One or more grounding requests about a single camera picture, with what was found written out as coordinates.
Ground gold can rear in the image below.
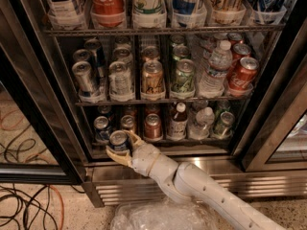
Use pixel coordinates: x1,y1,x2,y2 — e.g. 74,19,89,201
141,45,160,62

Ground red coca-cola bottle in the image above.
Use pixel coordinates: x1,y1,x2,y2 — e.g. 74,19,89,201
92,0,124,28

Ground stainless steel glass-door fridge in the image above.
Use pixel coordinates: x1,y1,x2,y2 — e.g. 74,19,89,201
0,0,306,207

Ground top wire shelf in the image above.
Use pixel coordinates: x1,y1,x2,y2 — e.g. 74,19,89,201
44,24,285,37

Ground red coke can rear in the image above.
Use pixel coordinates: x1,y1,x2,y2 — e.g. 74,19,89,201
227,33,244,45

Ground silver blue can rear-left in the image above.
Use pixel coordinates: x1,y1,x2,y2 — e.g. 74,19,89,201
73,49,93,64

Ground clear water bottle shelf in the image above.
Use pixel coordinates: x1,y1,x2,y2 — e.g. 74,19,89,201
188,107,215,140
198,40,232,98

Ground bottom wire shelf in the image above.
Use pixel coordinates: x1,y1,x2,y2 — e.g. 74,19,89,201
91,137,232,148

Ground open left fridge door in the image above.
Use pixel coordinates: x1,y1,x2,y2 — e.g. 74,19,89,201
0,0,86,185

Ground dark blue can rear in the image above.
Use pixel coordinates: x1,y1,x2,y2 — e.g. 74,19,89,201
84,38,106,78

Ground clear water bottle bottom shelf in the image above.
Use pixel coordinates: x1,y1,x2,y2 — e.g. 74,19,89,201
188,107,215,140

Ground white silver can front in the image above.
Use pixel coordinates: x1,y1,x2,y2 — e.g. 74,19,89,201
108,61,134,102

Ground red coke can middle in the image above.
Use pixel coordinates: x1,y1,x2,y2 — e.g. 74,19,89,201
227,43,252,79

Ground gold can bottom shelf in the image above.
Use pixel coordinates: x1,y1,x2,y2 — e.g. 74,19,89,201
121,115,137,133

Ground green can front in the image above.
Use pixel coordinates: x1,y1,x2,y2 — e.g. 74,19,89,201
171,58,195,94

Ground red coke can front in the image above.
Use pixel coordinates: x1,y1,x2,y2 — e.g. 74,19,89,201
228,57,259,96

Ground gold can front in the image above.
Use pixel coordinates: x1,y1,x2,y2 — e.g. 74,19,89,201
141,60,165,101

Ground green white 7up bottle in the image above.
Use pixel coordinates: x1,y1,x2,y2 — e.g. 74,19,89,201
132,0,162,28

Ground gold striped drink bottle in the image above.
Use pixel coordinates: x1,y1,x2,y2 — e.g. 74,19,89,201
209,0,246,25

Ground dark blue drink bottle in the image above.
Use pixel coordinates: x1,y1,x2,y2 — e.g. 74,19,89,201
248,0,286,25

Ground clear water bottle middle shelf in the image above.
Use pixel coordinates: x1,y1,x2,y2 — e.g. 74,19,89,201
198,40,232,98

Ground red coke can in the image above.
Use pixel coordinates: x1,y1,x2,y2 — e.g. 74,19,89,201
228,57,259,96
227,43,252,79
227,33,244,45

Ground blue pepsi bottle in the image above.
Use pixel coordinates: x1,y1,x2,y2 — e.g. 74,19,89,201
172,0,202,27

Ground blue pepsi can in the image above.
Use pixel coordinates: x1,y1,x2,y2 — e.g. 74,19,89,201
109,130,130,151
94,116,112,142

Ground middle wire shelf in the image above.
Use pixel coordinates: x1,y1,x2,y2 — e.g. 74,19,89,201
75,94,251,106

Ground green can bottom shelf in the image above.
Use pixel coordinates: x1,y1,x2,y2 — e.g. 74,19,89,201
213,111,235,139

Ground white silver can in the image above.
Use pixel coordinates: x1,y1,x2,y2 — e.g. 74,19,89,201
108,61,134,102
112,47,133,68

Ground red can bottom shelf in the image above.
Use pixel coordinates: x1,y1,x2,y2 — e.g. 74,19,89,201
144,114,162,140

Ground crumpled clear plastic bag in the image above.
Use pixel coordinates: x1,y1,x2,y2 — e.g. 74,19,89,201
110,198,218,230

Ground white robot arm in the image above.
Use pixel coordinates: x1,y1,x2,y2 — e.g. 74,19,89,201
106,130,286,230

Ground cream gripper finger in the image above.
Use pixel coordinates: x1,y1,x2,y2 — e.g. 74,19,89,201
106,147,132,168
125,130,146,150

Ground green can middle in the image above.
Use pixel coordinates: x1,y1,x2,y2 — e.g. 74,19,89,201
172,45,191,61

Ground white tea carton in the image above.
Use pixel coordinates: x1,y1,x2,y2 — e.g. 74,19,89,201
46,0,86,30

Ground black cables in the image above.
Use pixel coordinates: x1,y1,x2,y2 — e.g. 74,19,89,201
0,125,86,230

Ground white silver can middle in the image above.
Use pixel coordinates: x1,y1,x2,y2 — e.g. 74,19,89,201
112,47,133,68

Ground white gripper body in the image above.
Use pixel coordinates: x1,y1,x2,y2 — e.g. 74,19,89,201
131,144,161,176

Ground silver blue can front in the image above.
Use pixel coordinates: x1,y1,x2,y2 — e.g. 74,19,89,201
72,61,100,104

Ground orange cable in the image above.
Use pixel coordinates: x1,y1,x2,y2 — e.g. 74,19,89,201
0,105,65,230

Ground wire shelf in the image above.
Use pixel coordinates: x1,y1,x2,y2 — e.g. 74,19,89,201
91,137,232,148
44,24,285,37
75,94,251,106

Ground right glass fridge door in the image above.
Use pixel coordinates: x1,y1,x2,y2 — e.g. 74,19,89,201
235,16,307,173

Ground juice bottle white cap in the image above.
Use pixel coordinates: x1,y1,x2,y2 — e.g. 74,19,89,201
167,102,189,141

